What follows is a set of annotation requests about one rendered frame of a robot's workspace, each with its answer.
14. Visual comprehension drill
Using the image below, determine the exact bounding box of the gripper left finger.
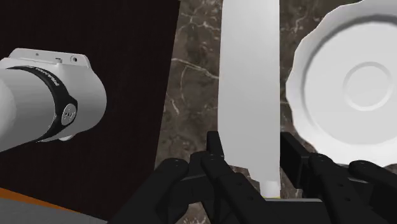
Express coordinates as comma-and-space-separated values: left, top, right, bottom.
108, 130, 268, 224

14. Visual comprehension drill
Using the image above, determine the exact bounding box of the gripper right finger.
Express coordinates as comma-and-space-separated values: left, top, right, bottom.
280, 131, 397, 224

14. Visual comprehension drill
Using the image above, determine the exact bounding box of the white scalloped plate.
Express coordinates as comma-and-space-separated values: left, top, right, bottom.
285, 0, 397, 168

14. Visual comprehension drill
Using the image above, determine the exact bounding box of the dark robot stand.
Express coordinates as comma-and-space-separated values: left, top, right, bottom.
0, 0, 181, 221

